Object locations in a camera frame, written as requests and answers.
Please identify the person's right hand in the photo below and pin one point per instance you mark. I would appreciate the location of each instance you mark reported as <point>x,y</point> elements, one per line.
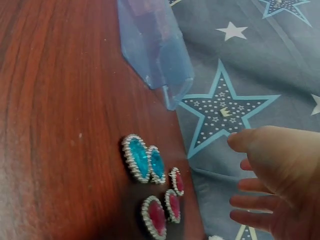
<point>287,175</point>

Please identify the small pink gem brooch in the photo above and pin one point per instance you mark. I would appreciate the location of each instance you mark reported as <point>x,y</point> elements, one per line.
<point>178,181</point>

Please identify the medium pink gem brooch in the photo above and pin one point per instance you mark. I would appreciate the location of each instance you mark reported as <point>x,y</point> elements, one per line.
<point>173,206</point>

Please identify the small blue gem brooch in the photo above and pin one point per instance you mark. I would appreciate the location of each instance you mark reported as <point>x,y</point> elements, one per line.
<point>157,165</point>

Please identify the large pink gem brooch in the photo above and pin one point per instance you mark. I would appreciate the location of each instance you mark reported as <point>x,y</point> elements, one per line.
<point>155,217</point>

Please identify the large blue gem brooch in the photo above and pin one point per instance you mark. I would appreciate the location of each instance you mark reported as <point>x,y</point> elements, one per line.
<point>136,157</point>

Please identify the clear blue plastic box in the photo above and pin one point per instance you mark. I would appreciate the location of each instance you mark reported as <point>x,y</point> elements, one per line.
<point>155,47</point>

